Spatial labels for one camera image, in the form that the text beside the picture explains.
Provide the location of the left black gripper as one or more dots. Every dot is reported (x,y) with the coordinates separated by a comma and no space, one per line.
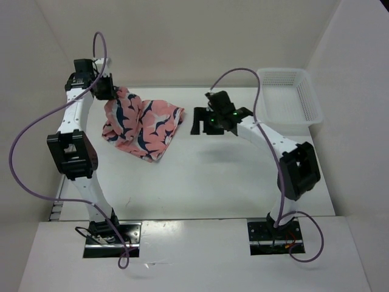
(112,94)

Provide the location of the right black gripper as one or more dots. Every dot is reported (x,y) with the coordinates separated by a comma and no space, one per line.
(201,114)

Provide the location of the pink shark print shorts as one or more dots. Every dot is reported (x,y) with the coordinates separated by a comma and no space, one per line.
(143,128)

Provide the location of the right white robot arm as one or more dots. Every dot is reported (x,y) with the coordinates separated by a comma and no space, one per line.
(297,166)

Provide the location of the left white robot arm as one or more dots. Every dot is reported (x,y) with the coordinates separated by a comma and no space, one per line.
(71,149)

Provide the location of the white plastic basket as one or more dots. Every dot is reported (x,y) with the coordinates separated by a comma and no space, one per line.
(288,97)

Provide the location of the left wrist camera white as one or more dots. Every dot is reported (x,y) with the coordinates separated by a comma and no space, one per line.
(98,66)

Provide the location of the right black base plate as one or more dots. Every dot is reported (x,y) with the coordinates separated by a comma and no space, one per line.
(263,241)

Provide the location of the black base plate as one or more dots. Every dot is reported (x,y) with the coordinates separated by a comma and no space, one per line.
(263,241)
(97,247)

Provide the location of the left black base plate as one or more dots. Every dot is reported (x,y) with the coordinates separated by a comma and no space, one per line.
(97,247)

